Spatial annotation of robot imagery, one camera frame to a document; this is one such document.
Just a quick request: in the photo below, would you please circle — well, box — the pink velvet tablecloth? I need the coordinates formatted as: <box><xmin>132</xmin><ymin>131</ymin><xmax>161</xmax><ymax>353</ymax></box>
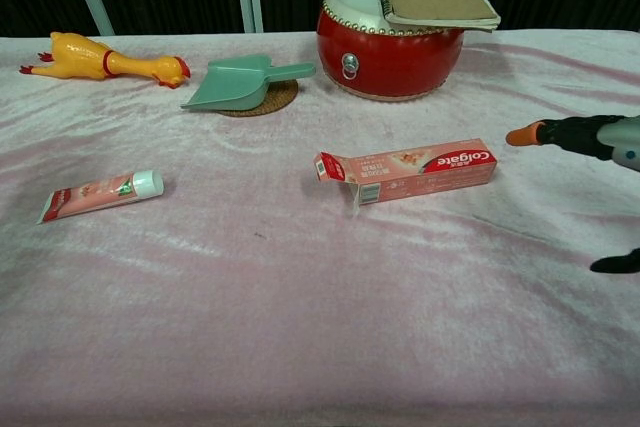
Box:
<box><xmin>0</xmin><ymin>29</ymin><xmax>640</xmax><ymax>427</ymax></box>

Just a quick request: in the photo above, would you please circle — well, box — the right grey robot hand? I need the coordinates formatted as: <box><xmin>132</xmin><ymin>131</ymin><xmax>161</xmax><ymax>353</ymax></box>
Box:
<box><xmin>505</xmin><ymin>114</ymin><xmax>640</xmax><ymax>274</ymax></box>

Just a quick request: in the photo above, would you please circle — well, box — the pink Colgate toothpaste box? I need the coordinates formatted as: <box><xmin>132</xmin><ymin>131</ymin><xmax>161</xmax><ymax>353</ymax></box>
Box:
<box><xmin>313</xmin><ymin>137</ymin><xmax>499</xmax><ymax>218</ymax></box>

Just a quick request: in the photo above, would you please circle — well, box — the pink packet with white end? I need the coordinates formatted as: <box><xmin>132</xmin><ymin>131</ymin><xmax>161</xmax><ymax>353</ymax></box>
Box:
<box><xmin>36</xmin><ymin>170</ymin><xmax>165</xmax><ymax>225</ymax></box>

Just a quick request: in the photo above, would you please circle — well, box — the green plastic dustpan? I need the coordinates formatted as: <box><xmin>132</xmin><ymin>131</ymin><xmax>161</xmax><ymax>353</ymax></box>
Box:
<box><xmin>180</xmin><ymin>54</ymin><xmax>317</xmax><ymax>112</ymax></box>

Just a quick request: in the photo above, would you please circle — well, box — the yellow rubber chicken toy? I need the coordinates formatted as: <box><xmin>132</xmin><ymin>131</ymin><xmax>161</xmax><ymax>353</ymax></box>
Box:
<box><xmin>18</xmin><ymin>31</ymin><xmax>192</xmax><ymax>90</ymax></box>

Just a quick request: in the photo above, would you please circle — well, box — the round woven brown coaster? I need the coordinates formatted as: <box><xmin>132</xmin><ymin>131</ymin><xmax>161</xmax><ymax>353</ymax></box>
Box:
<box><xmin>219</xmin><ymin>77</ymin><xmax>300</xmax><ymax>118</ymax></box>

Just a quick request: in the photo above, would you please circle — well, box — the red drum white skin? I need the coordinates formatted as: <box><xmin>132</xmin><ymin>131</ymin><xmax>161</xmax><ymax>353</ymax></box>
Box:
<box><xmin>316</xmin><ymin>0</ymin><xmax>466</xmax><ymax>102</ymax></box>

